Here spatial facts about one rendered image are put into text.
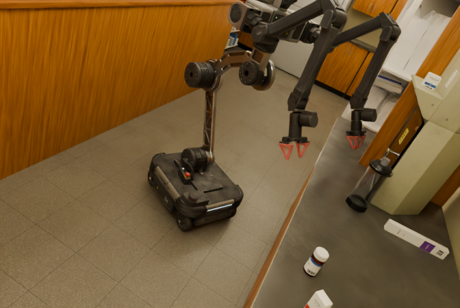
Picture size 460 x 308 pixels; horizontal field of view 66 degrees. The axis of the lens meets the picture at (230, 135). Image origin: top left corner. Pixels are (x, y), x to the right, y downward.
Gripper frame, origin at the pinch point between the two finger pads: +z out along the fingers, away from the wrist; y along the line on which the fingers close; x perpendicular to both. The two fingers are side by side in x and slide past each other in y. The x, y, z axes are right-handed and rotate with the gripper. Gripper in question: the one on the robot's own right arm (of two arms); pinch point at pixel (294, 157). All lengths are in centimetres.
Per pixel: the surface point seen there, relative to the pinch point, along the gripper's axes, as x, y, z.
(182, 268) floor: 71, -10, 80
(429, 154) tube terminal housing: -44, 37, -5
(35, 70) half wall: 134, -72, -36
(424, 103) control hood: -42, 30, -27
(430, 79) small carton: -41, 38, -37
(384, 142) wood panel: -12, 64, -4
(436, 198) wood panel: -35, 82, 26
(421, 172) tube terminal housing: -41, 38, 4
